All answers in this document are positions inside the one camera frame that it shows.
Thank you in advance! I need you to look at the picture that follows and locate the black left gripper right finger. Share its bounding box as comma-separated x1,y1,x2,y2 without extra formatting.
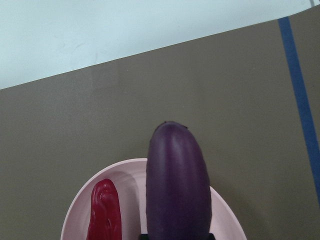
208,233,215,240

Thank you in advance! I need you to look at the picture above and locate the purple eggplant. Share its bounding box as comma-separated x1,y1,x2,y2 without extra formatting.
146,121,212,240

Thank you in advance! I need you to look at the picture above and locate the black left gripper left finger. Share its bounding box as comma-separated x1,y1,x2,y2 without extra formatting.
138,233,149,240

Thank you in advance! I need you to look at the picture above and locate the red chili pepper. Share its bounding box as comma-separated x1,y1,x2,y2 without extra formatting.
86,178,122,240

